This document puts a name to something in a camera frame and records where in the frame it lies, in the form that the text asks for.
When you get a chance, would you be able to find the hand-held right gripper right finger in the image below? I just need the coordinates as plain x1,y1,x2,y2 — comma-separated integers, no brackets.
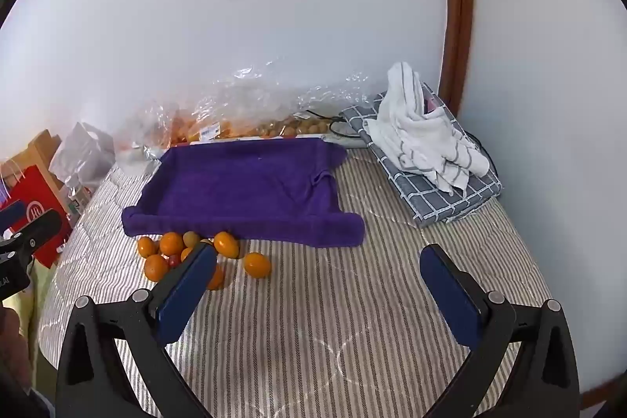
420,243,581,418

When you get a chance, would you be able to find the person's left hand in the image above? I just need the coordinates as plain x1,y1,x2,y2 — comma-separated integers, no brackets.
0,308,30,394

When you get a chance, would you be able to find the brown wooden door frame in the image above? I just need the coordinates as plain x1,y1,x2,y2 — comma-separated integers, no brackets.
438,0,476,120

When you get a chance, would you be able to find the clear bag of longans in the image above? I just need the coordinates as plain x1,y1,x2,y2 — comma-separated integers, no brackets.
255,70,373,139

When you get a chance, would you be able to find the white plastic bag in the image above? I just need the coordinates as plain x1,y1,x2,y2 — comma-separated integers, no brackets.
49,121,116,188

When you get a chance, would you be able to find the white striped towel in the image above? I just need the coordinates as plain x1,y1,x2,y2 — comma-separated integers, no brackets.
362,62,492,196

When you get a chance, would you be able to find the brown paper bag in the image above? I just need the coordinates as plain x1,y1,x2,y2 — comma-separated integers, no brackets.
14,129,64,184

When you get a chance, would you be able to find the black cable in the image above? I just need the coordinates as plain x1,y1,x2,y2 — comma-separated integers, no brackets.
306,109,373,139

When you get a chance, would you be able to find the clear bag of orange fruit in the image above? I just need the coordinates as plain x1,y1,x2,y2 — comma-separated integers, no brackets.
118,102,197,159

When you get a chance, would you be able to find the striped bed sheet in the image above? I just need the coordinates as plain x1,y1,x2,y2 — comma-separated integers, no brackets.
36,139,547,418

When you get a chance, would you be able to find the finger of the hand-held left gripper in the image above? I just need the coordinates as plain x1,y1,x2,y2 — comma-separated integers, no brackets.
0,201,25,231
0,209,63,258

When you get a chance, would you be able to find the clear bag with white label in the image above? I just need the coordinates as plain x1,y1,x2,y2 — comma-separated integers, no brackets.
186,70,275,142

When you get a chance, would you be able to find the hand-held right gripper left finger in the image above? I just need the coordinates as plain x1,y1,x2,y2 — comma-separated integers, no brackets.
56,243,219,418

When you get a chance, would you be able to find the red paper bag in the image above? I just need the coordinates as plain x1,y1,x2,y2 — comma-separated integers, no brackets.
0,164,74,269

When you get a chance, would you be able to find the grey checked folded cloth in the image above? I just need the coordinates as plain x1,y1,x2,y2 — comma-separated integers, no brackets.
339,82,504,229

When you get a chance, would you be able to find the purple towel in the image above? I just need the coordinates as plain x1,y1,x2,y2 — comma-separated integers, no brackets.
121,138,366,250

